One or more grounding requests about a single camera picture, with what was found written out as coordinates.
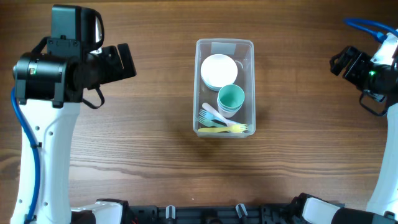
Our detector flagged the light green plastic fork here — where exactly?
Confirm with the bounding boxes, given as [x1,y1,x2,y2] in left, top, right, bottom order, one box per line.
[197,117,225,128]

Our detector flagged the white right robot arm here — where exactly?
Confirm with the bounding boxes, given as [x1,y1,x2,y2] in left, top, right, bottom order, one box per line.
[290,29,397,223]

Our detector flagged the yellow plastic fork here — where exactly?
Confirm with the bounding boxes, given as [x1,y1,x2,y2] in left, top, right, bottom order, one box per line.
[198,124,248,133]

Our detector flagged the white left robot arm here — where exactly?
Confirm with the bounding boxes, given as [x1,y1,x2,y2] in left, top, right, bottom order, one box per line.
[11,4,136,223]

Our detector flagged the white plate stack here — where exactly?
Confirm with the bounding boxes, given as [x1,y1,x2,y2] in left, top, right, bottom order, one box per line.
[200,54,238,91]

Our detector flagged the blue plastic cup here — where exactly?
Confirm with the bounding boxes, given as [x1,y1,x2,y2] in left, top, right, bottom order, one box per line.
[218,105,241,118]

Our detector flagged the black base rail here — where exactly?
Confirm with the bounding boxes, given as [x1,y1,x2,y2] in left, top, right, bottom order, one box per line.
[129,204,303,224]

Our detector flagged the clear plastic container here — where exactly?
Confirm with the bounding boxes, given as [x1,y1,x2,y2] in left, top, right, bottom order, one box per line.
[193,38,256,138]

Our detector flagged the green plastic cup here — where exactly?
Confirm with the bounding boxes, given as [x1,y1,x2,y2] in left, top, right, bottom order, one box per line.
[217,84,245,112]

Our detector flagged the light blue plastic fork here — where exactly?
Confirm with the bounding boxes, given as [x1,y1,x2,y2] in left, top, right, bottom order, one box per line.
[198,109,223,122]

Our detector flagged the white plastic spoon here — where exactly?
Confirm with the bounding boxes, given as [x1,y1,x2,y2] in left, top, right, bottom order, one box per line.
[202,103,240,126]

